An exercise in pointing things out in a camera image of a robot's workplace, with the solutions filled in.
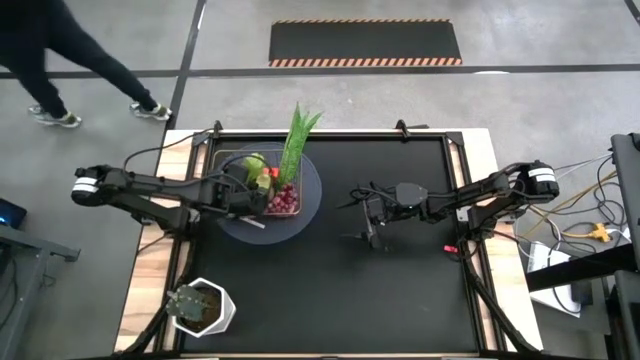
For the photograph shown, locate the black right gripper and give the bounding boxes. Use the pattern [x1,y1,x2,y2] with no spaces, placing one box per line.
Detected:
[337,189,401,252]

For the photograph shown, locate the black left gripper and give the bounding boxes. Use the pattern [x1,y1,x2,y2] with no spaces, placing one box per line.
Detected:
[212,167,270,219]

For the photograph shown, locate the red grape bunch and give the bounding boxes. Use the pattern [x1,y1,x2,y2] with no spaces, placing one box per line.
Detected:
[264,182,301,216]

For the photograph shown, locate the white label strip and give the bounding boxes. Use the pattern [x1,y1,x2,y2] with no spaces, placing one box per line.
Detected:
[238,214,267,231]

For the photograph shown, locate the long green leaves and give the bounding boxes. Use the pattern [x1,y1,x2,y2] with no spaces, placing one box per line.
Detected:
[276,102,324,190]

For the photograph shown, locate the white hexagonal plant pot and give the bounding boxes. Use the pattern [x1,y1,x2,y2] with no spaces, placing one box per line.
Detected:
[171,277,237,339]

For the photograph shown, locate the green cactus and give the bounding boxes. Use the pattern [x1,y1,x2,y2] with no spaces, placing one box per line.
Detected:
[165,284,211,323]

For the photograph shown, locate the black hazard striped floor mat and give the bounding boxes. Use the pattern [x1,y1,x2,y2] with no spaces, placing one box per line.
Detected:
[268,18,464,68]

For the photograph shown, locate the white power adapter box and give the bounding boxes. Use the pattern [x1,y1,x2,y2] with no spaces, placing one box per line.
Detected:
[527,241,584,317]

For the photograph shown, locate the grey metal table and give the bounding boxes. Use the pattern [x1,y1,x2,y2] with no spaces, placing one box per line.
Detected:
[0,223,81,360]

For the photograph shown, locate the dark device with blue light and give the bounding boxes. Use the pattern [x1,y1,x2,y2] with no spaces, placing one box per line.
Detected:
[0,198,29,230]

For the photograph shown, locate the person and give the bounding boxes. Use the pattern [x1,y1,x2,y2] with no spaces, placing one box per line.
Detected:
[0,0,174,129]

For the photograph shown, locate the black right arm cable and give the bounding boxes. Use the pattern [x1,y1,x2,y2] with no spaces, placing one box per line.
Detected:
[348,180,396,206]

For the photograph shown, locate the thin black hanging cable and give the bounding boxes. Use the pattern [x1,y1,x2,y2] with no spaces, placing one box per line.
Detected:
[122,128,217,171]

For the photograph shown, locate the black table frame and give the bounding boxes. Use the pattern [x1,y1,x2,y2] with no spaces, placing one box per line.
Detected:
[112,119,544,360]

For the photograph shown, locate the yellow power cable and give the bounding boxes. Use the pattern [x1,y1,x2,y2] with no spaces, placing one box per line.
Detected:
[522,169,620,245]

